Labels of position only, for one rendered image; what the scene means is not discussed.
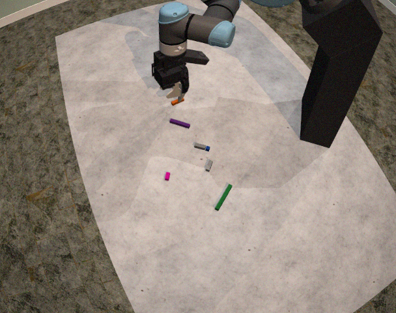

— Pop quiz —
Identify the green rod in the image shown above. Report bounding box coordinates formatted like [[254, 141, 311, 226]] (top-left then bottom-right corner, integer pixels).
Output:
[[215, 184, 232, 211]]

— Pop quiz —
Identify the purple rod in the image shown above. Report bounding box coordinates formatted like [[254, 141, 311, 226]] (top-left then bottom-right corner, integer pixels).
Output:
[[170, 118, 190, 128]]

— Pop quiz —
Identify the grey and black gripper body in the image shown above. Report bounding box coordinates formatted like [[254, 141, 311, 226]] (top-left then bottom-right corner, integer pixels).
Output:
[[152, 50, 189, 90]]

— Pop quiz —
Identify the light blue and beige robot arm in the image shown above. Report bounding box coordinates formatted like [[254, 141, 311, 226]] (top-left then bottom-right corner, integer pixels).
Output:
[[158, 0, 342, 65]]

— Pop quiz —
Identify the orange rod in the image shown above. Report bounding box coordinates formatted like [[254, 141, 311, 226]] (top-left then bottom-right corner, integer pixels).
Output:
[[171, 98, 184, 106]]

